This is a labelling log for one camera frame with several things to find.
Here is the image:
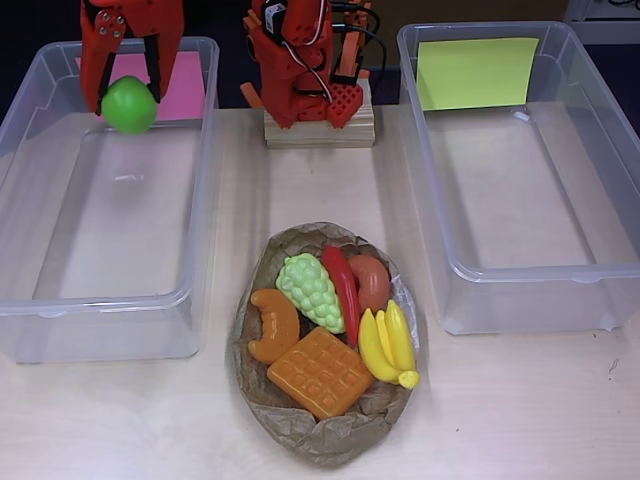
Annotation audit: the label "green toy apple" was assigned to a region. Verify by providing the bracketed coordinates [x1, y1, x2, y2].
[101, 75, 158, 136]

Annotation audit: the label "light green toy grapes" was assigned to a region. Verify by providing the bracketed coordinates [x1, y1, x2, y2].
[275, 253, 347, 335]

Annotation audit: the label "red toy chili pepper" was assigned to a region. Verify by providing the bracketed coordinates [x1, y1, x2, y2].
[321, 245, 362, 347]

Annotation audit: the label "brown toy donut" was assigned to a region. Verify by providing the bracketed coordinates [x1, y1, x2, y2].
[348, 255, 392, 311]

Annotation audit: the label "yellow toy banana bunch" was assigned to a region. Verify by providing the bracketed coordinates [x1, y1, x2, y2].
[358, 298, 421, 390]

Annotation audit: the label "pink paper label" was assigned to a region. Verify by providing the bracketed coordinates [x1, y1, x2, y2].
[74, 51, 208, 123]

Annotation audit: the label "clear plastic bin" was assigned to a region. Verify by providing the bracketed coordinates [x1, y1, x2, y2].
[397, 20, 640, 336]
[0, 37, 221, 365]

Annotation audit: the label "yellow-green paper label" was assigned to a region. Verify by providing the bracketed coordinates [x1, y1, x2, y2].
[416, 37, 541, 112]

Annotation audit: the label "wooden base block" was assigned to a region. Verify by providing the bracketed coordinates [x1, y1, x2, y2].
[263, 74, 376, 150]

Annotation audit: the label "orange toy croissant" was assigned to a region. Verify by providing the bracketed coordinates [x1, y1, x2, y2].
[248, 288, 301, 365]

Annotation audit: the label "clear plastic film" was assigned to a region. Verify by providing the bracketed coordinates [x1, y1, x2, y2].
[389, 277, 417, 331]

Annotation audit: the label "orange toy waffle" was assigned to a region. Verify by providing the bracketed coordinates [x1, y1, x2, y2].
[266, 327, 375, 420]

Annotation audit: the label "crumpled brown paper bag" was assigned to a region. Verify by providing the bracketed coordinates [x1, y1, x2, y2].
[225, 221, 430, 469]

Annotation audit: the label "white furniture piece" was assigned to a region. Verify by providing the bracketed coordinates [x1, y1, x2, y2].
[564, 0, 640, 24]

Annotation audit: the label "orange clamp with ring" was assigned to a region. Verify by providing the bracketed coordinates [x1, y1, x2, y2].
[239, 12, 269, 109]

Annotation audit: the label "black cable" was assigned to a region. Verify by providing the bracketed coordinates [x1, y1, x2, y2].
[344, 24, 390, 82]

